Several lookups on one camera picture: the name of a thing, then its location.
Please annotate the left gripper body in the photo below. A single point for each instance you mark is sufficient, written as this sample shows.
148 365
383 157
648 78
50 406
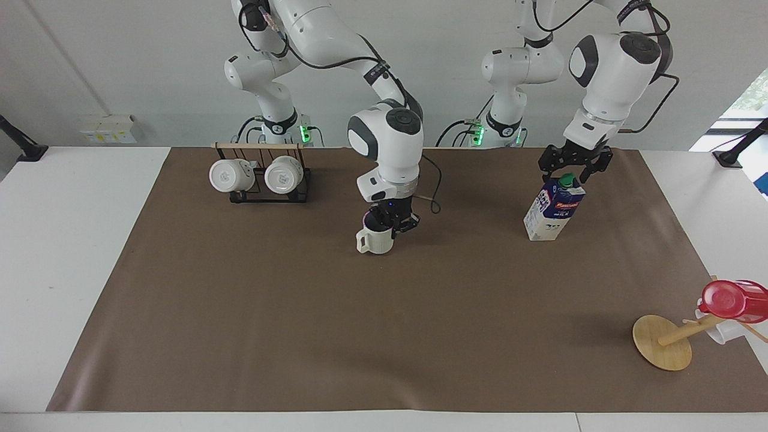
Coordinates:
579 152

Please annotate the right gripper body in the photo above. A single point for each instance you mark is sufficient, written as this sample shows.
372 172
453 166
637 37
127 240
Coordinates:
391 209

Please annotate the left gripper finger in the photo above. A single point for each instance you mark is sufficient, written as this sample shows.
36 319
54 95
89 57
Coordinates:
597 165
549 162

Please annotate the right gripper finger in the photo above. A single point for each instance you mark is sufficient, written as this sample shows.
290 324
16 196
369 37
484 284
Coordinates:
377 219
409 224

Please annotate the white ribbed cup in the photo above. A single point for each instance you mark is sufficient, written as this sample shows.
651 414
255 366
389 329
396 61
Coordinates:
375 241

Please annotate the blue white milk carton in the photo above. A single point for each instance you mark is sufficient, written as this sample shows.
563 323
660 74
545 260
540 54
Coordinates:
551 210

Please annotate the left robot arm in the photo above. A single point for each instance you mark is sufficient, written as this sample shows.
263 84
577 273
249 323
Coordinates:
612 66

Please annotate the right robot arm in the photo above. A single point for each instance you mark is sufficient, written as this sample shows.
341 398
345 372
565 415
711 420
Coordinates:
312 30

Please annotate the red cup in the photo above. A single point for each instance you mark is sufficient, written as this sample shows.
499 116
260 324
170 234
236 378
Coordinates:
732 300

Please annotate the black stand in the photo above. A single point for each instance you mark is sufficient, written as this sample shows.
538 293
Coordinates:
737 151
24 147

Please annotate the wooden mug tree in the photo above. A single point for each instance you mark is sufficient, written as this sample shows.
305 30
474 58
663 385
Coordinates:
661 343

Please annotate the white wall socket box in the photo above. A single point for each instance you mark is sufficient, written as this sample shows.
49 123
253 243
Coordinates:
108 129

